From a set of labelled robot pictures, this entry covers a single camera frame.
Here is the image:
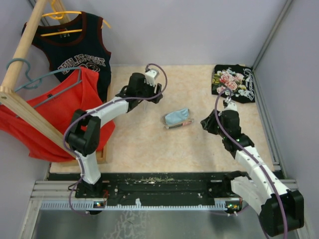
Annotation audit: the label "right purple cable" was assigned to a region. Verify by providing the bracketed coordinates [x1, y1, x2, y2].
[214, 88, 289, 239]

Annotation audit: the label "black floral folded shirt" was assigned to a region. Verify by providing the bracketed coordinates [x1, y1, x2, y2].
[211, 64, 255, 104]

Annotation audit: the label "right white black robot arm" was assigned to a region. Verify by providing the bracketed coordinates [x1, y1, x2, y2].
[200, 110, 305, 237]

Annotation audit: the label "red tank top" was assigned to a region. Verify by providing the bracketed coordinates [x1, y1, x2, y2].
[0, 67, 111, 162]

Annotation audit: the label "light blue cleaning cloth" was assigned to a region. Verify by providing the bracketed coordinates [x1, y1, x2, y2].
[163, 108, 189, 125]

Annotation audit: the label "yellow clothes hanger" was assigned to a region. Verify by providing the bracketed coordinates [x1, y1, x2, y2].
[35, 10, 112, 41]

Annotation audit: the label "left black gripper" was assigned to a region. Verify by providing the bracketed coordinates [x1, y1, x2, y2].
[137, 78, 162, 104]

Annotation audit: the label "navy basketball tank top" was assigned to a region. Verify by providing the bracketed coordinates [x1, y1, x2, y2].
[32, 12, 111, 101]

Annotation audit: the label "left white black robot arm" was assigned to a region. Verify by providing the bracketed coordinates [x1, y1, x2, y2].
[64, 69, 163, 198]

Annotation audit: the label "white frame sunglasses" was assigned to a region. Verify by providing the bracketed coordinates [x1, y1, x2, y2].
[144, 101, 148, 111]

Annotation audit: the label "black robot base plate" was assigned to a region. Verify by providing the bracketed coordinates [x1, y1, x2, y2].
[46, 172, 243, 210]

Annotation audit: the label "newspaper print glasses case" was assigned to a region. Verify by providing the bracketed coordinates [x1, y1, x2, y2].
[162, 111, 194, 129]

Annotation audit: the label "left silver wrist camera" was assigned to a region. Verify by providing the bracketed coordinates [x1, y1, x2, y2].
[145, 69, 160, 86]

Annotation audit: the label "blue grey clothes hanger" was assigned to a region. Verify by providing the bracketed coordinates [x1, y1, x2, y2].
[6, 58, 82, 109]

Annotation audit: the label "wooden clothes rack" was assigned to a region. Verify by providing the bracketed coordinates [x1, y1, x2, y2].
[0, 0, 109, 166]

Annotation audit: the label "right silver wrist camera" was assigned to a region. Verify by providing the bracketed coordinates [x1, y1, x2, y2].
[223, 97, 238, 112]

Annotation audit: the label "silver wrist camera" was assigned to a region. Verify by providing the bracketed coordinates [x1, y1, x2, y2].
[145, 69, 160, 86]
[223, 97, 238, 112]

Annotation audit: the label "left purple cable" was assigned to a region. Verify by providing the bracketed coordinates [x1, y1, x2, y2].
[63, 63, 167, 217]

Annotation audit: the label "purple cable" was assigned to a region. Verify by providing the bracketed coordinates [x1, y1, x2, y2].
[63, 63, 167, 217]
[214, 88, 289, 239]

